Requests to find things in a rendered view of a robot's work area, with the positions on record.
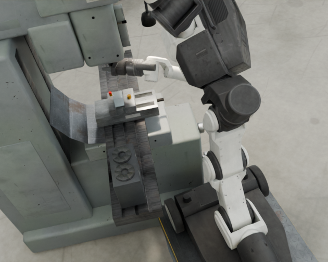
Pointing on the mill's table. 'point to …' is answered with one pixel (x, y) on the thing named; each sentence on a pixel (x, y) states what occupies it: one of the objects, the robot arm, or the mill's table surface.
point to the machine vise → (103, 120)
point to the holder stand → (126, 176)
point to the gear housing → (67, 5)
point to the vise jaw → (129, 105)
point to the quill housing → (98, 35)
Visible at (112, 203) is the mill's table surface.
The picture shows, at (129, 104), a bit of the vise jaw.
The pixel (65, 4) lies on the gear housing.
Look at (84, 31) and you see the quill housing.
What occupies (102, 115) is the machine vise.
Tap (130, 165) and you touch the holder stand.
